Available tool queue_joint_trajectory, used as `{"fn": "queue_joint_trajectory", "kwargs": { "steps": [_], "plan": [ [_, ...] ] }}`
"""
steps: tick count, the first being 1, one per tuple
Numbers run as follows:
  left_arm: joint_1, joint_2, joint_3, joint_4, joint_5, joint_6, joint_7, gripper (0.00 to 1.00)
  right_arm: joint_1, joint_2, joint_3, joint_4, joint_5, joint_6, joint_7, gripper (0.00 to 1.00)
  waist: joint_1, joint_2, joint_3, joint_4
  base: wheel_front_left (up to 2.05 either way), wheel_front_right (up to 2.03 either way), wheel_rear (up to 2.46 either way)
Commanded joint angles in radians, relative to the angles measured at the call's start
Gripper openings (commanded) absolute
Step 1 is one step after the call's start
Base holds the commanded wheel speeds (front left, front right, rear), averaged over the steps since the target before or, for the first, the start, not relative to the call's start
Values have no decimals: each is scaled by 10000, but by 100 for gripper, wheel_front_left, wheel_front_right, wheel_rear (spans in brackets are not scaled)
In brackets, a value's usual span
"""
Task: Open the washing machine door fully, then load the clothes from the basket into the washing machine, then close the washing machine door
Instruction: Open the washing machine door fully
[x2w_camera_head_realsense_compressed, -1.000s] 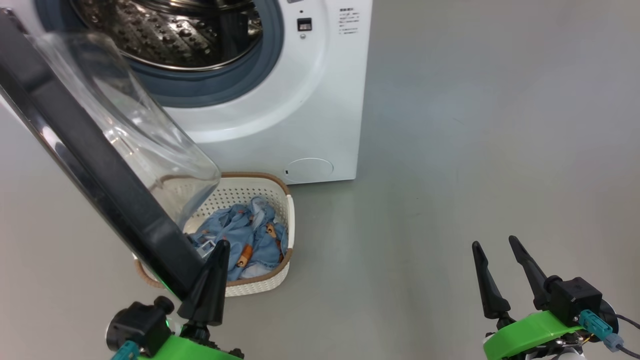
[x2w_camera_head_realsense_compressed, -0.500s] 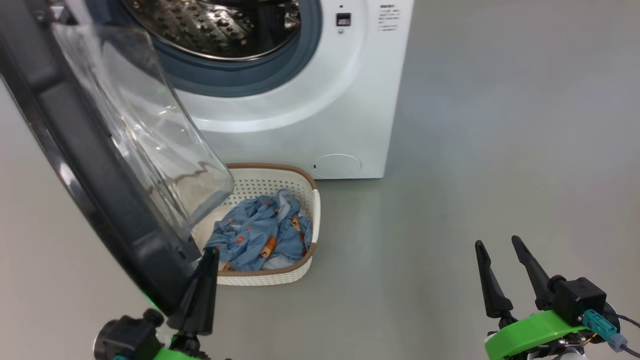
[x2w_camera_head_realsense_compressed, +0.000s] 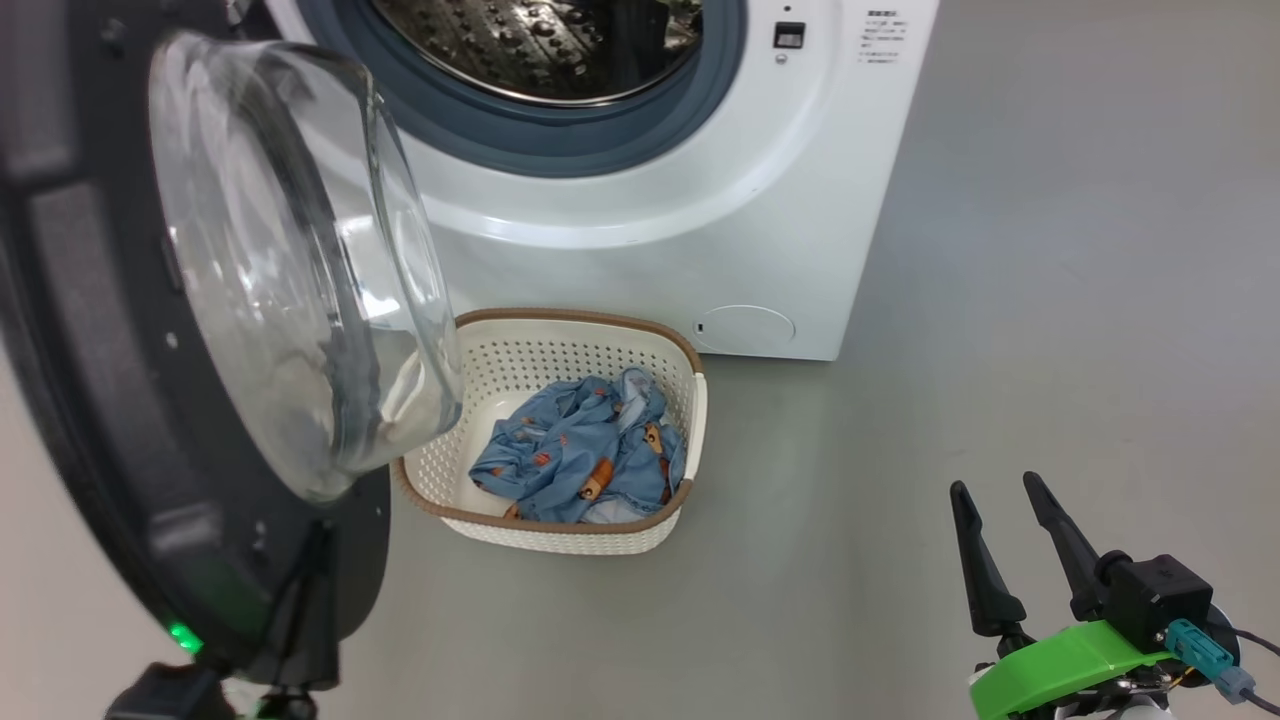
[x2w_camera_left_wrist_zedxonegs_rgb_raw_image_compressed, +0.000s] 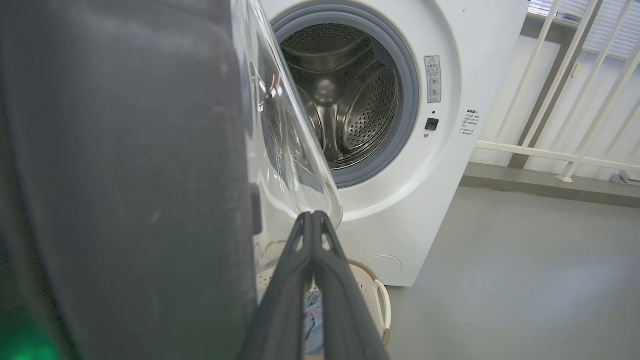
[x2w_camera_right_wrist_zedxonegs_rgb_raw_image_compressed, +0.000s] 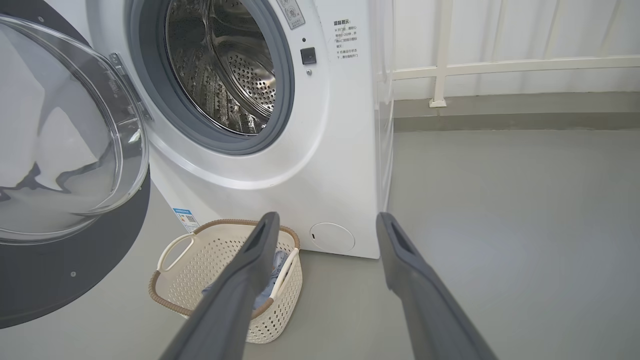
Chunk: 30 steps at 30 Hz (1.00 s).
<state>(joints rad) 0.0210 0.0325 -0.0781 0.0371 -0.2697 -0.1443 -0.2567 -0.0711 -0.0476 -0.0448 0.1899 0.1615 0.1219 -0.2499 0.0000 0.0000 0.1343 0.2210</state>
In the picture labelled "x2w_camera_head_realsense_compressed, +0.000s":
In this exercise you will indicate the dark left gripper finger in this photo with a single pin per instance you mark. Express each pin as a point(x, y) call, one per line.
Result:
point(305, 620)

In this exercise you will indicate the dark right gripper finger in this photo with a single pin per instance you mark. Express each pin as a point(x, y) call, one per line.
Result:
point(990, 590)
point(1075, 570)

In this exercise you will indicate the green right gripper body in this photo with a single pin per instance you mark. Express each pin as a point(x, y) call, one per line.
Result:
point(1050, 665)

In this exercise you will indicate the blue patterned garment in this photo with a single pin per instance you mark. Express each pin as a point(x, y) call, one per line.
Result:
point(570, 440)

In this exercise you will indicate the dark round glass washer door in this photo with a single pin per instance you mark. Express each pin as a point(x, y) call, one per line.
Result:
point(90, 330)

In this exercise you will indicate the white front-load washing machine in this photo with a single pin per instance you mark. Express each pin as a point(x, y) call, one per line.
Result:
point(700, 230)

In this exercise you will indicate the white perforated basket brown rim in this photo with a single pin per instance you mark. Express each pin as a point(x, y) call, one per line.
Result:
point(540, 350)

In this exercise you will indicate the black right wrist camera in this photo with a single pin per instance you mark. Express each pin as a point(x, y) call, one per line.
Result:
point(1155, 595)

